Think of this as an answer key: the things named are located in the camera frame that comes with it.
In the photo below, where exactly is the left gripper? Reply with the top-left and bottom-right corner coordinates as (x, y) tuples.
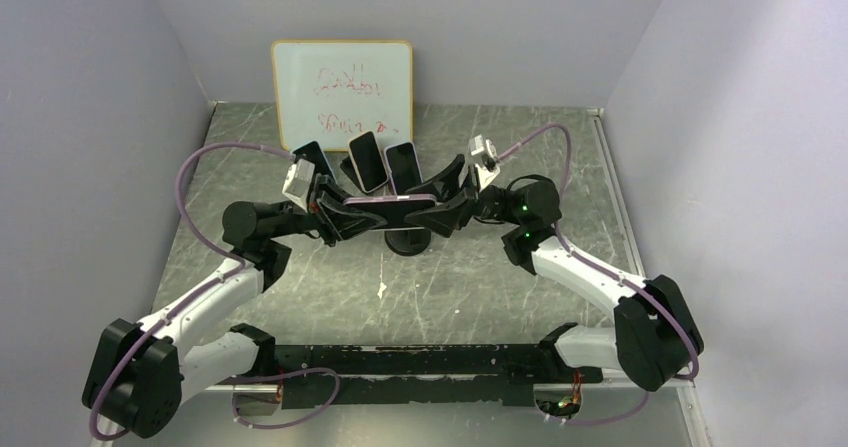
(271, 174), (387, 249)

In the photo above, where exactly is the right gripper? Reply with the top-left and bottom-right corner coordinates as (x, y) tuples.
(405, 154), (523, 236)

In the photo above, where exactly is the phone with lilac case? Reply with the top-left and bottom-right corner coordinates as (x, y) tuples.
(384, 141), (423, 195)

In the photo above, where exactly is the phone with blue case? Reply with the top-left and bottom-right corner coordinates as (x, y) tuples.
(292, 141), (336, 180)

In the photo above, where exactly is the phone with beige case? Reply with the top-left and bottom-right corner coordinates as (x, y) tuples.
(348, 131), (388, 194)

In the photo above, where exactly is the black round base phone holder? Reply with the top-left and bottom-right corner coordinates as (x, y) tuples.
(384, 229), (432, 257)

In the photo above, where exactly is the phone with pink case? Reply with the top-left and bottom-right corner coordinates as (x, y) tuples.
(343, 194), (437, 231)

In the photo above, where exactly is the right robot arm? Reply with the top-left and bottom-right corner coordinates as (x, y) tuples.
(306, 154), (704, 391)

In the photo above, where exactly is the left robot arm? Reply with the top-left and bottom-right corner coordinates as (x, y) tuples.
(82, 176), (388, 442)

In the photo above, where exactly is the black folding phone stand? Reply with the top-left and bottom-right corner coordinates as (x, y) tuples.
(339, 156), (361, 189)

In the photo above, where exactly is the yellow framed whiteboard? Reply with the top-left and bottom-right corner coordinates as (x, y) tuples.
(270, 39), (414, 152)

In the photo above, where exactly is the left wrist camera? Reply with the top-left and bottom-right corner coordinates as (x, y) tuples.
(282, 159), (315, 212)

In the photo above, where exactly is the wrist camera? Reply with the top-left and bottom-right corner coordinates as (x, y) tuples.
(282, 159), (315, 212)
(468, 135), (500, 192)

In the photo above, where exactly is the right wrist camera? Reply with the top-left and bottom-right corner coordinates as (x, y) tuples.
(468, 135), (500, 192)

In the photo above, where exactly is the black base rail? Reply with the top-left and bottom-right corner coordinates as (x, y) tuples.
(235, 344), (603, 409)

